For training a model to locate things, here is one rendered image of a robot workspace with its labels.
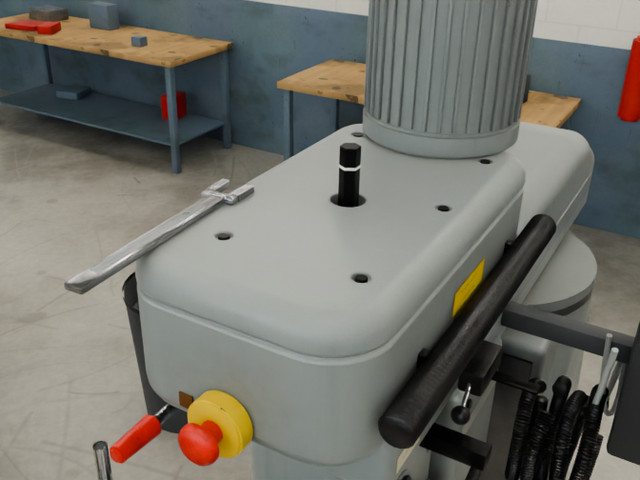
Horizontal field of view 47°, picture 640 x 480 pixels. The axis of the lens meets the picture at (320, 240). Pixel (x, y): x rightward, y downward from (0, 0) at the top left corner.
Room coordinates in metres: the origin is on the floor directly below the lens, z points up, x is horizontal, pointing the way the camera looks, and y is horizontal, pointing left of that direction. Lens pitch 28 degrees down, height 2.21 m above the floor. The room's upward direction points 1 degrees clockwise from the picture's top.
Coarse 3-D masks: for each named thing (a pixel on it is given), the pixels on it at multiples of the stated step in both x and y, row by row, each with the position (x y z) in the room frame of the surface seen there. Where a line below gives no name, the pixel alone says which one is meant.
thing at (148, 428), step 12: (168, 408) 0.58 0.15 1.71; (144, 420) 0.56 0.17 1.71; (156, 420) 0.56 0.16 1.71; (132, 432) 0.54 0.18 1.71; (144, 432) 0.54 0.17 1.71; (156, 432) 0.55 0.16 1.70; (120, 444) 0.53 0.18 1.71; (132, 444) 0.53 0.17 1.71; (144, 444) 0.54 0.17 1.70; (120, 456) 0.52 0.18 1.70
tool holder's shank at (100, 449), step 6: (96, 444) 0.94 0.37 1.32; (102, 444) 0.94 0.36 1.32; (96, 450) 0.92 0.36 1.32; (102, 450) 0.92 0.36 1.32; (108, 450) 0.94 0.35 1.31; (96, 456) 0.92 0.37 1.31; (102, 456) 0.92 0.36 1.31; (108, 456) 0.94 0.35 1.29; (96, 462) 0.92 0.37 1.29; (102, 462) 0.92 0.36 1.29; (108, 462) 0.93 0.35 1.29; (96, 468) 0.92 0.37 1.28; (102, 468) 0.92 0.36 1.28; (108, 468) 0.93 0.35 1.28; (102, 474) 0.92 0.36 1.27; (108, 474) 0.93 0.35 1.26
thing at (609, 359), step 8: (608, 336) 0.80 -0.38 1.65; (608, 344) 0.80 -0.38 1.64; (608, 352) 0.80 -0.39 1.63; (616, 352) 0.77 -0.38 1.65; (608, 360) 0.78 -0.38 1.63; (608, 368) 0.78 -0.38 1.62; (616, 368) 0.86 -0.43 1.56; (624, 368) 0.86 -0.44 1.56; (608, 376) 0.78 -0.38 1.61; (616, 376) 0.85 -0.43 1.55; (624, 376) 0.85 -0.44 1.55; (600, 384) 0.78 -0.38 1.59; (608, 384) 0.86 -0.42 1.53; (600, 392) 0.78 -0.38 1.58; (616, 392) 0.85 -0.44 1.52; (600, 400) 0.79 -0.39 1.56; (616, 400) 0.84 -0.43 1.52
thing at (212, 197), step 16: (208, 192) 0.69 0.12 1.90; (240, 192) 0.69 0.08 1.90; (192, 208) 0.65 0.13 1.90; (208, 208) 0.66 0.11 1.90; (160, 224) 0.62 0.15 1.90; (176, 224) 0.62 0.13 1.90; (144, 240) 0.58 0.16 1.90; (160, 240) 0.59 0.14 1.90; (112, 256) 0.55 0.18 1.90; (128, 256) 0.55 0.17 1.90; (80, 272) 0.53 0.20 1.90; (96, 272) 0.53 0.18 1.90; (112, 272) 0.53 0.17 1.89; (80, 288) 0.50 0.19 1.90
